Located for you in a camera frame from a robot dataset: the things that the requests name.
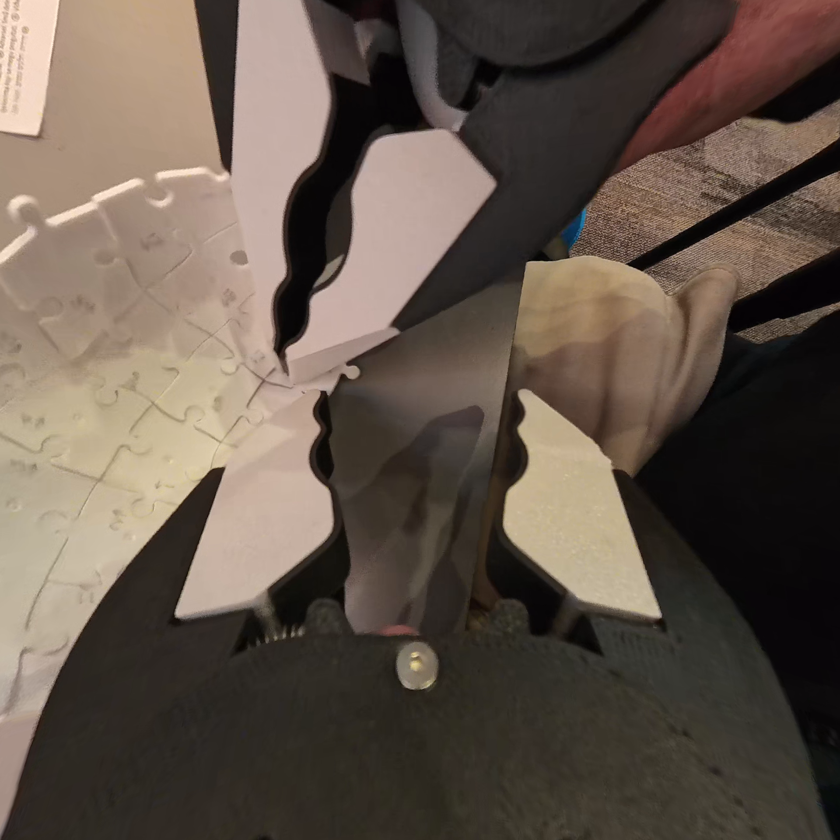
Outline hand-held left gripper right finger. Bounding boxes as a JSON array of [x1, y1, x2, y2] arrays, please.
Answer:
[[499, 389, 664, 632]]

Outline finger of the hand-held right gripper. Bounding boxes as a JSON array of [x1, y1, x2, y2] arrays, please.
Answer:
[[230, 0, 358, 376], [279, 126, 497, 380]]

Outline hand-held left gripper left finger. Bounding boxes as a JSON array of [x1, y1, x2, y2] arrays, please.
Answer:
[[174, 390, 344, 621]]

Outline white puzzle piece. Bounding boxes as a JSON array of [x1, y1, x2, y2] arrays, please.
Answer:
[[283, 357, 363, 395]]

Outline white puzzle ball shell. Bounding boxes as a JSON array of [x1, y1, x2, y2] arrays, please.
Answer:
[[0, 167, 329, 723]]

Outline person's right forearm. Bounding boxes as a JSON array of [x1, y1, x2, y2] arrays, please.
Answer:
[[617, 0, 840, 173]]

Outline beige cloth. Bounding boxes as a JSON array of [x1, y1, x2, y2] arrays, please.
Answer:
[[515, 256, 742, 479]]

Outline black metal leg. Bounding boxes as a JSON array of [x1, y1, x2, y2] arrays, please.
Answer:
[[626, 141, 840, 271], [727, 252, 840, 332]]

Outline white printed paper sheet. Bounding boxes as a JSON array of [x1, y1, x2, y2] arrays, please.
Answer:
[[0, 0, 61, 139]]

